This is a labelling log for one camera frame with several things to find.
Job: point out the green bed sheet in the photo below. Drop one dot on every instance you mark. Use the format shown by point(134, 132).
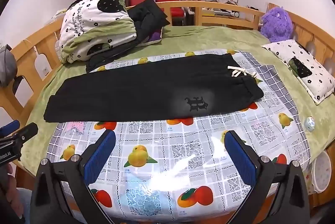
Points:
point(178, 39)

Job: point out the grey bag on bedpost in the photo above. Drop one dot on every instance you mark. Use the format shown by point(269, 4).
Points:
point(8, 66)

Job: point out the fruit print plastic tablecloth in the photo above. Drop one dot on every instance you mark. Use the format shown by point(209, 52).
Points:
point(179, 170)

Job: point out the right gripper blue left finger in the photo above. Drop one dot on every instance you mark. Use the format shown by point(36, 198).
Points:
point(48, 201)

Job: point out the purple plush toy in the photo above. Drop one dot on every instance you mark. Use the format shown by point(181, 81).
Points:
point(276, 25)

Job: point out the black pants with white stripe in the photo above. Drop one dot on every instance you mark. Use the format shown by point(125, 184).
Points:
point(183, 87)

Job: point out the folded white green quilt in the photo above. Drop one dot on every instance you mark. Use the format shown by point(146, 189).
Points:
point(94, 26)

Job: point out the purple white cushion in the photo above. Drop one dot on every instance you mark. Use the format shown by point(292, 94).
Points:
point(154, 38)

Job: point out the small white blue toy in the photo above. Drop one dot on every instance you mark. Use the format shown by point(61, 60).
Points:
point(309, 124)

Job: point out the white floral pillow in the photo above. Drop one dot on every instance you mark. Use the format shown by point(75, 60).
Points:
point(313, 76)

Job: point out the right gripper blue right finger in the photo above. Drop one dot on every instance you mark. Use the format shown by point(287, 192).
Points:
point(290, 203)

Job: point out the black jacket on bed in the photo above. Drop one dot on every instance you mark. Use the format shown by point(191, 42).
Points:
point(148, 18)

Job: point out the person left hand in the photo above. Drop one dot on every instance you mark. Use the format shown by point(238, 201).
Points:
point(12, 193)

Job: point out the wooden bed frame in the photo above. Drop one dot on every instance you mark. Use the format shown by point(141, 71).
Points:
point(37, 62)

